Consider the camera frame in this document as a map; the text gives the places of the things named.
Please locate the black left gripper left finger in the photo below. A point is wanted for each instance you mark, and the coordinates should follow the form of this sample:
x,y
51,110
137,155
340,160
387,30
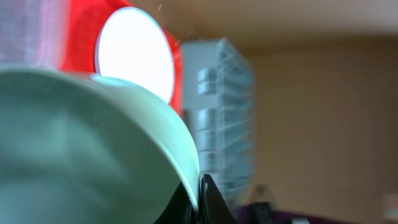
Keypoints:
x,y
179,210

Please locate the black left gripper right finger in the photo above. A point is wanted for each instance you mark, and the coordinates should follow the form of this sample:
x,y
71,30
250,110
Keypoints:
x,y
213,208

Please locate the green bowl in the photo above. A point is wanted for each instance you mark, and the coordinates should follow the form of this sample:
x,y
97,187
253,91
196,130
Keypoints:
x,y
97,150

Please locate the light blue plate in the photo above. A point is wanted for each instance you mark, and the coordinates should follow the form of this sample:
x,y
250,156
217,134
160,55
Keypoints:
x,y
132,46

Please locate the grey dishwasher rack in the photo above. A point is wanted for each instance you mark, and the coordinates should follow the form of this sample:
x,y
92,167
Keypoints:
x,y
218,96

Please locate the red serving tray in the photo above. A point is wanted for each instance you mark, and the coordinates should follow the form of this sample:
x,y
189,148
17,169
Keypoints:
x,y
87,19

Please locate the clear plastic bin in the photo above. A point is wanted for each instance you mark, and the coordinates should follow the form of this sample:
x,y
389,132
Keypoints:
x,y
33,32

